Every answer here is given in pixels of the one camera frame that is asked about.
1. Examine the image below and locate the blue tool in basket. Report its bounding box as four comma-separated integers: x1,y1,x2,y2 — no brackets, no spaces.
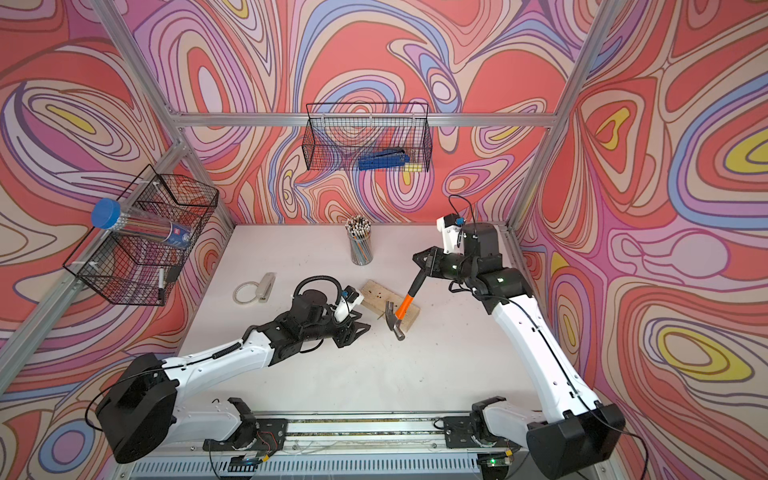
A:
357,148,410,171

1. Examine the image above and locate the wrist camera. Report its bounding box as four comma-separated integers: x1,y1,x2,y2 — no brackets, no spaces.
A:
334,285,364,324
436,214,466,254

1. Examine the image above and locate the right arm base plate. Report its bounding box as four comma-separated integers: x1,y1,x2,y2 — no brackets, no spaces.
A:
433,415,521,452

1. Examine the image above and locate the cup of coloured pencils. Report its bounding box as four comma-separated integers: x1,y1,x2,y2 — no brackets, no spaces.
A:
345,215,373,266

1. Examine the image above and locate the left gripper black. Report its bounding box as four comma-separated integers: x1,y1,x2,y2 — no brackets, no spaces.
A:
300,311,373,350

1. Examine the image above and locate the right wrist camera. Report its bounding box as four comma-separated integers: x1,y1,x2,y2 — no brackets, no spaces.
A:
436,214,466,254

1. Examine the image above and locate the back wire basket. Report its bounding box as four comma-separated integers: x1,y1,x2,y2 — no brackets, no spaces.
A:
302,101,433,172

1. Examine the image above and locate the clear bottle blue cap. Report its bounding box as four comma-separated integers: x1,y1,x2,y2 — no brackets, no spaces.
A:
91,198,192,249

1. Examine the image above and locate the claw hammer orange black handle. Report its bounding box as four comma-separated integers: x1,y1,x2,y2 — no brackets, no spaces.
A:
384,267,430,341

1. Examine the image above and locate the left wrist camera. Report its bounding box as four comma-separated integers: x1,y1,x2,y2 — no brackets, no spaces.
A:
334,285,364,324

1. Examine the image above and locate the wire basket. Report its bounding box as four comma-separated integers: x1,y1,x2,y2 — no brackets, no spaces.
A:
63,166,219,306
302,101,433,172

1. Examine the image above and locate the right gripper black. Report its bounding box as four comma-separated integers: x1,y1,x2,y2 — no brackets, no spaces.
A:
412,246,477,284

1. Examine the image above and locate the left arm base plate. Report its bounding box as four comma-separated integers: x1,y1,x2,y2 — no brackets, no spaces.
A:
203,418,288,454

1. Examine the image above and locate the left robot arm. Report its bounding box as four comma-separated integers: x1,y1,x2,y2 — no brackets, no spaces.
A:
95,287,370,464

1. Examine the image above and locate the wooden block with nails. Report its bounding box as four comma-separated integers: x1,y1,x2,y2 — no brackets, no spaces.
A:
358,279,421,333

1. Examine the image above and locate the left wire basket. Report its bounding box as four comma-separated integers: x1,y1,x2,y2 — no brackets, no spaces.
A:
63,166,219,306

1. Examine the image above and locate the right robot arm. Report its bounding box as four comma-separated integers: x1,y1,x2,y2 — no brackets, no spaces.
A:
395,214,626,479

